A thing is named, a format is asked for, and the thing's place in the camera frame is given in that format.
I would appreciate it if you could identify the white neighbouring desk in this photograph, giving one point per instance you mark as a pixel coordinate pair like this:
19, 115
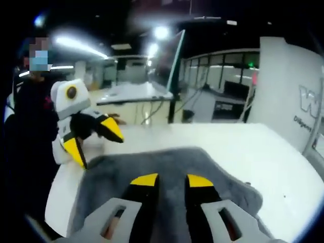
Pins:
131, 92

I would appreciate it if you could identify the ceiling light strip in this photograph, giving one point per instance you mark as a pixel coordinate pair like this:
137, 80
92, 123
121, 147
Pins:
81, 46

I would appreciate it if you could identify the green lit sign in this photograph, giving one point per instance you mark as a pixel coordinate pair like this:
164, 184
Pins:
250, 65

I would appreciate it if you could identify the grey counter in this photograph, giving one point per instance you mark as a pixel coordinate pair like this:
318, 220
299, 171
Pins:
200, 101

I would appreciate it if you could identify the grey metal shelving unit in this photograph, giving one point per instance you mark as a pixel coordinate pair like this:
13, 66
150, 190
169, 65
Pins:
310, 141

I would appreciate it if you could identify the grey towel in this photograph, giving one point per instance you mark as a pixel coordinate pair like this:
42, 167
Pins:
164, 162

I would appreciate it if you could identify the black monitor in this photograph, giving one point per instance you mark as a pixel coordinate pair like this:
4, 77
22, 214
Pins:
236, 91

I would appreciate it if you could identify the pink tag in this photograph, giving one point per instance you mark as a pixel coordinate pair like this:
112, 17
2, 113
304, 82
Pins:
254, 79

